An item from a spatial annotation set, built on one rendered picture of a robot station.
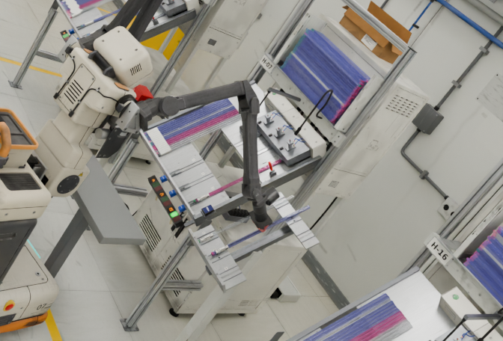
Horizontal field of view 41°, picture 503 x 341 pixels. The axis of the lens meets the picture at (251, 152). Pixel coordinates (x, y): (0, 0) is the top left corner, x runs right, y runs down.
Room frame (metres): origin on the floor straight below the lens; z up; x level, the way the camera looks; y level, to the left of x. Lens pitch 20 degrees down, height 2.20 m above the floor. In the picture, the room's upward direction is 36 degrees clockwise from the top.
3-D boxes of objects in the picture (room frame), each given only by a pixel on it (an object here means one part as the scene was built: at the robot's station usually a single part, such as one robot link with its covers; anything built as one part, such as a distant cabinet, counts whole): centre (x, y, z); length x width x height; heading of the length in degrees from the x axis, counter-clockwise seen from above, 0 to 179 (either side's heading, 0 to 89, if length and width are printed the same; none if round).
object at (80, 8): (4.33, 1.08, 0.66); 1.01 x 0.73 x 1.31; 139
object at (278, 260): (3.53, -0.12, 0.31); 0.70 x 0.65 x 0.62; 49
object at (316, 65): (3.40, -0.09, 1.52); 0.51 x 0.13 x 0.27; 49
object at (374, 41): (3.70, -0.20, 1.82); 0.68 x 0.30 x 0.20; 49
